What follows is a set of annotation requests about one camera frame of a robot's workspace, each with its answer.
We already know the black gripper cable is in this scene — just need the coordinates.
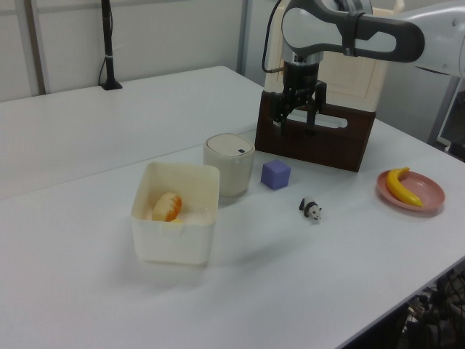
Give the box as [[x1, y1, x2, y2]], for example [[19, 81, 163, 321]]
[[262, 0, 286, 73]]

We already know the pink plate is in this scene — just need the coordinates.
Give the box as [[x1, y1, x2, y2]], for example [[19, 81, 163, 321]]
[[376, 169, 446, 218]]

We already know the orange toy bread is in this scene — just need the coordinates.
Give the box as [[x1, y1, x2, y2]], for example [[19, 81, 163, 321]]
[[151, 191, 183, 222]]

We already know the white square plastic bin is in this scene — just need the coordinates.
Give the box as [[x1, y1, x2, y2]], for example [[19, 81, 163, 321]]
[[129, 161, 221, 269]]

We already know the grey metal frame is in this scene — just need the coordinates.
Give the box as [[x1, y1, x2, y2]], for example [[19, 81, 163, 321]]
[[427, 74, 465, 163]]

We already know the cream lidded trash can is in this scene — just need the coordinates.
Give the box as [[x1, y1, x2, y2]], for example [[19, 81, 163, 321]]
[[202, 133, 256, 198]]

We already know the yellow toy banana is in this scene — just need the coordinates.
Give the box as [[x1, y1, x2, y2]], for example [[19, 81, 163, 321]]
[[385, 167, 424, 208]]

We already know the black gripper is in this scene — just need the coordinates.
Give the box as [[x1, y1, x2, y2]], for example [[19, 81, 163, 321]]
[[270, 60, 328, 138]]

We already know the black pole stand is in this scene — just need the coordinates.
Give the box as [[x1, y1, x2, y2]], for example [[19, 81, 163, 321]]
[[98, 0, 124, 91]]

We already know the dark wood drawer white handle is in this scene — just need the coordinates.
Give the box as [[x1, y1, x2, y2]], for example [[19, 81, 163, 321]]
[[254, 89, 376, 173]]

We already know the cream plastic storage container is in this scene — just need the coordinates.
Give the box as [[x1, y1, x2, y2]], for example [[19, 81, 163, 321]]
[[264, 0, 405, 113]]

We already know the purple cube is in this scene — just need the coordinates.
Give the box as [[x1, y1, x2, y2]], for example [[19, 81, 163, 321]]
[[260, 159, 293, 190]]

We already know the panda toy figure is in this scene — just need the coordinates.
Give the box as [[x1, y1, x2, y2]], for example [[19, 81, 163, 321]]
[[298, 196, 323, 224]]

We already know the dark tangled equipment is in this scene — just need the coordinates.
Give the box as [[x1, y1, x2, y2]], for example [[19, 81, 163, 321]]
[[394, 254, 465, 349]]

